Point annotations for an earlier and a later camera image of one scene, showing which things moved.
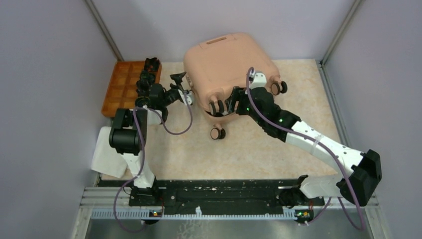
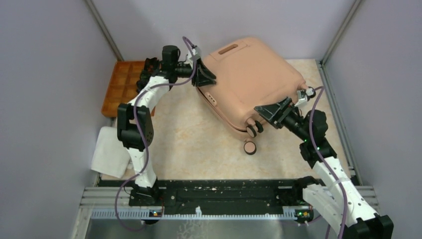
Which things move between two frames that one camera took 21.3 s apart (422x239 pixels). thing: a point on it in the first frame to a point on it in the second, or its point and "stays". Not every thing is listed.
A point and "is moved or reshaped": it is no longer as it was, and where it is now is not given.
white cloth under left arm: [106, 159] stays
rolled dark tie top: [152, 64] stays
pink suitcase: [213, 66] is moved or reshaped
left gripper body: [172, 94] to [184, 70]
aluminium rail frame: [114, 202] stays
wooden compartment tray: [122, 90] stays
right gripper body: [240, 95] to [289, 118]
